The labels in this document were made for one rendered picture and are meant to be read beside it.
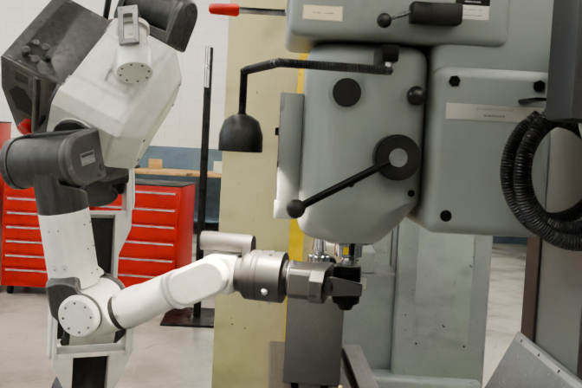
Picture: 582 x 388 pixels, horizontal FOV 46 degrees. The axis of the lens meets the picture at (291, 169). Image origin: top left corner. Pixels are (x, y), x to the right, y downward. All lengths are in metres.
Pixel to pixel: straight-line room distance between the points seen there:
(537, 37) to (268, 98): 1.87
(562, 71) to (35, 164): 0.87
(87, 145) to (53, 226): 0.16
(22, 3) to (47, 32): 9.48
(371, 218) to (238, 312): 1.93
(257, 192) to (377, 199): 1.84
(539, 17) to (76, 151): 0.80
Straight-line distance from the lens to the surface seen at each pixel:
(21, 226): 6.15
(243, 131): 1.08
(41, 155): 1.28
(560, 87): 0.88
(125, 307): 1.28
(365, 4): 1.06
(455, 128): 1.07
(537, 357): 1.35
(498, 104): 1.09
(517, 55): 1.11
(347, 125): 1.06
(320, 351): 1.47
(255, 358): 3.03
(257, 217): 2.89
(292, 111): 1.13
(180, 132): 10.23
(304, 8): 1.05
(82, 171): 1.27
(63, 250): 1.29
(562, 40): 0.90
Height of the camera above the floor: 1.48
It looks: 3 degrees down
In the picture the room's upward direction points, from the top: 3 degrees clockwise
